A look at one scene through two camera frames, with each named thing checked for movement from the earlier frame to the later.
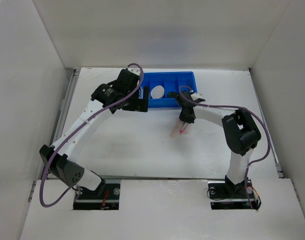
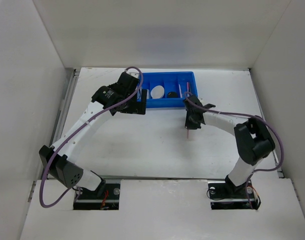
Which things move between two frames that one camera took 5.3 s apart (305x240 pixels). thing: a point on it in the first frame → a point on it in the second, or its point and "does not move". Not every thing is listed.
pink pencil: (175, 129) → (180, 93)
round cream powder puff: (157, 92) does not move
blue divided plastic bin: (171, 81) does not move
